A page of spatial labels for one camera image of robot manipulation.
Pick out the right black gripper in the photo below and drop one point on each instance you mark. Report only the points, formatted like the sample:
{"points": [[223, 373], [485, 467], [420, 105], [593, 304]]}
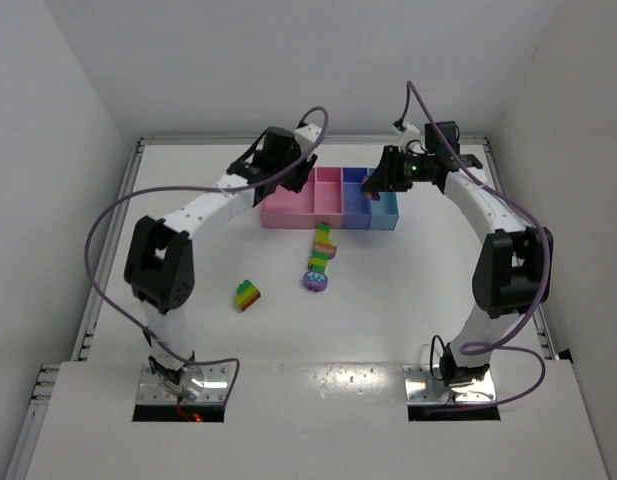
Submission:
{"points": [[386, 170]]}

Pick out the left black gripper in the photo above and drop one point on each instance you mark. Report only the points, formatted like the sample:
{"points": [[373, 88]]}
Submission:
{"points": [[298, 175]]}

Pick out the long multicolour brick stack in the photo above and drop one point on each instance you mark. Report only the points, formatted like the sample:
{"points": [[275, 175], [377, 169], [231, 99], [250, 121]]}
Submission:
{"points": [[323, 250]]}

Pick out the green yellow orange brick stack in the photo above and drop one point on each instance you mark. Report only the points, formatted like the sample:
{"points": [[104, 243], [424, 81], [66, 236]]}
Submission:
{"points": [[246, 294]]}

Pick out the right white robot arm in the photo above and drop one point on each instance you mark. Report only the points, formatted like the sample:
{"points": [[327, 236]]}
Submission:
{"points": [[512, 275]]}

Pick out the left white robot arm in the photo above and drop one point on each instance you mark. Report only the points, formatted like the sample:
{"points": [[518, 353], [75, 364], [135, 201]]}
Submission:
{"points": [[160, 266]]}

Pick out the large pink bin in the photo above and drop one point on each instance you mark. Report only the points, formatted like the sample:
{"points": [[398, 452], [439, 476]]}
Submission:
{"points": [[286, 209]]}

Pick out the small pink bin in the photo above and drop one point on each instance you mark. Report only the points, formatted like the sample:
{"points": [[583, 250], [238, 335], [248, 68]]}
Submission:
{"points": [[328, 200]]}

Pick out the light blue bin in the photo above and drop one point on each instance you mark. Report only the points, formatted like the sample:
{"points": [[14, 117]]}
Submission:
{"points": [[384, 213]]}

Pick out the dark blue bin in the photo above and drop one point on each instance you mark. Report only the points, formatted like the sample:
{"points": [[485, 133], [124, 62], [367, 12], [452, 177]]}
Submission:
{"points": [[356, 207]]}

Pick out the purple flower brick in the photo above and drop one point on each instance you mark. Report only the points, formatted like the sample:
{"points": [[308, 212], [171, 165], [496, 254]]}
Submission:
{"points": [[315, 281]]}

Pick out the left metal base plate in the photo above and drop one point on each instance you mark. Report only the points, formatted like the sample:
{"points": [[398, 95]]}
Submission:
{"points": [[199, 386]]}

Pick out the metal base plate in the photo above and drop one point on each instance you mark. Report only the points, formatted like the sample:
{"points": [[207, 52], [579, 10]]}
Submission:
{"points": [[424, 388], [199, 386]]}

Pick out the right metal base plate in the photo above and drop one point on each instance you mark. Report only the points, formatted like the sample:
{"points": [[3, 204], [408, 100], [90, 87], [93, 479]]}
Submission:
{"points": [[424, 388]]}

